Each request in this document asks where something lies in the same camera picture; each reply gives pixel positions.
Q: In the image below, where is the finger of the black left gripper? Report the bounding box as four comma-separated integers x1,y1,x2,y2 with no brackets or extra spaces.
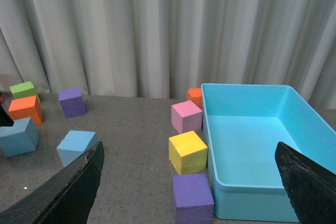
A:
0,105,14,127

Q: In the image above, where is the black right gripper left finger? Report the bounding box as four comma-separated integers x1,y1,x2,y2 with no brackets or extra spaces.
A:
1,142,104,223

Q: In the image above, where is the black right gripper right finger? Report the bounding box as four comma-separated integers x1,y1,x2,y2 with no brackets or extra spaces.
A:
275,142,335,223

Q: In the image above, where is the light blue block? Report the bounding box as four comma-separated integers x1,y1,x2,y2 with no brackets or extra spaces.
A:
56,130,99,167
1,117,39,157

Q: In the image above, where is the orange foam block left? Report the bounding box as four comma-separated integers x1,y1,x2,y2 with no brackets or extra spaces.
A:
8,95,43,125

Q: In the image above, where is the orange foam block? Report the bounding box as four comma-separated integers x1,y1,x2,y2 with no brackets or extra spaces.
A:
186,88,203,109
8,95,43,125

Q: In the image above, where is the green foam block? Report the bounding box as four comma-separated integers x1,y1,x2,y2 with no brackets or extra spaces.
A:
9,81,41,103

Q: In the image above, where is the purple foam block back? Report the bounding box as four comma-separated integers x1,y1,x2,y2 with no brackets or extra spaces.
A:
58,88,87,119

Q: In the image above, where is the purple foam block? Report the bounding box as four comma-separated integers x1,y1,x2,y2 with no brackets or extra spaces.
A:
172,173,214,223
58,88,87,119

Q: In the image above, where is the light blue plastic bin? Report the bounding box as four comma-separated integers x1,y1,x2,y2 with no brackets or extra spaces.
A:
201,83,335,222

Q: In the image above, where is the purple foam block front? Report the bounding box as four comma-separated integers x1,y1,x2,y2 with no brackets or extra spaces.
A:
172,173,214,223

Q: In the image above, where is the yellow foam block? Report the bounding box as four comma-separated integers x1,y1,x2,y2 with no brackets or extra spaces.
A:
169,131,208,175

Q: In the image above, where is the pink foam block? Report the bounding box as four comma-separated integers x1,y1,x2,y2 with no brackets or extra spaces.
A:
171,100,203,134

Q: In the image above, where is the orange foam block right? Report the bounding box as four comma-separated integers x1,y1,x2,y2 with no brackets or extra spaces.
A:
186,88,203,109

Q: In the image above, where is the grey curtain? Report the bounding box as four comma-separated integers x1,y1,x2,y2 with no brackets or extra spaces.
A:
1,0,335,109

